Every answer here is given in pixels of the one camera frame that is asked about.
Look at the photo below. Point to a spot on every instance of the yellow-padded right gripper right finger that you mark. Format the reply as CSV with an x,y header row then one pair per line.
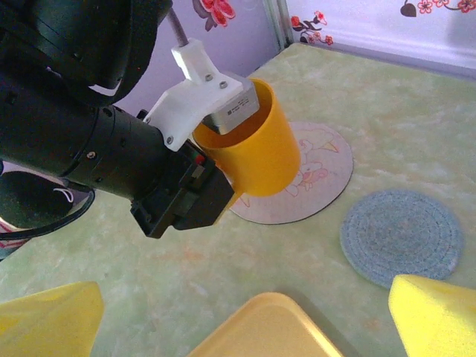
x,y
439,323

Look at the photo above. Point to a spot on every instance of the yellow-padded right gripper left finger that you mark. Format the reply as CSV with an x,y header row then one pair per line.
x,y
44,327

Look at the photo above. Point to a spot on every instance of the blue-grey woven coaster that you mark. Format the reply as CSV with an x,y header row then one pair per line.
x,y
401,238

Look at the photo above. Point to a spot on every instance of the yellow cup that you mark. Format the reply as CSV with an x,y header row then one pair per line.
x,y
267,160

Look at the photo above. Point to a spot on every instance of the cartoon printed round coaster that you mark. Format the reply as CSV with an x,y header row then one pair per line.
x,y
327,175

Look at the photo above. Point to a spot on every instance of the yellow plastic tray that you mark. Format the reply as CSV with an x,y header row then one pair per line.
x,y
267,331

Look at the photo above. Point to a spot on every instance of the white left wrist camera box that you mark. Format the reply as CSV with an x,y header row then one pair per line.
x,y
193,100

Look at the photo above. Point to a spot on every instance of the aluminium corner post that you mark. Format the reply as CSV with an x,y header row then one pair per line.
x,y
279,26

